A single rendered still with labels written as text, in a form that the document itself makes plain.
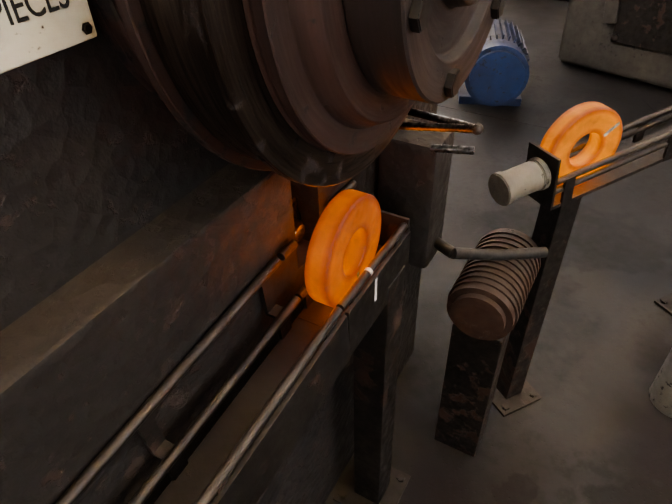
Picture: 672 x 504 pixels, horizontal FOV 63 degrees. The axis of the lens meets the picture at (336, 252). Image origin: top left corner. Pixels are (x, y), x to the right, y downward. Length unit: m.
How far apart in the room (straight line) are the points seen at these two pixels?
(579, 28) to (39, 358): 3.19
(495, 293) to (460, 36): 0.54
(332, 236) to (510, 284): 0.46
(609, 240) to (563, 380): 0.68
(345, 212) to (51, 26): 0.36
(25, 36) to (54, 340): 0.22
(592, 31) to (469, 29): 2.82
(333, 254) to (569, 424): 0.99
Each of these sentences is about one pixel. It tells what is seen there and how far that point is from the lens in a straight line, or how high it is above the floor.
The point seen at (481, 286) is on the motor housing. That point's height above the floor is 0.53.
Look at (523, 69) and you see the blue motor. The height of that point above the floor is 0.24.
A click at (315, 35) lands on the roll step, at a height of 1.07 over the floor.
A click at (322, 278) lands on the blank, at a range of 0.66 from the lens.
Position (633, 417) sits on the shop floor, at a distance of 1.59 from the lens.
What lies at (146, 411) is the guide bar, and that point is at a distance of 0.58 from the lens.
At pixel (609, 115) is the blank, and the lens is 1.07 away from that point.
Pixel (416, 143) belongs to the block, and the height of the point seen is 0.80.
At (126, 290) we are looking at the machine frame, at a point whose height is 0.87.
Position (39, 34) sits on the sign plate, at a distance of 0.45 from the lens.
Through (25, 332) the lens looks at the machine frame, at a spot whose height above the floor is 0.87.
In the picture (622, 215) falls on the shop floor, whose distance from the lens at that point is 2.26.
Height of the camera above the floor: 1.19
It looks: 39 degrees down
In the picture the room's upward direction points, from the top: 2 degrees counter-clockwise
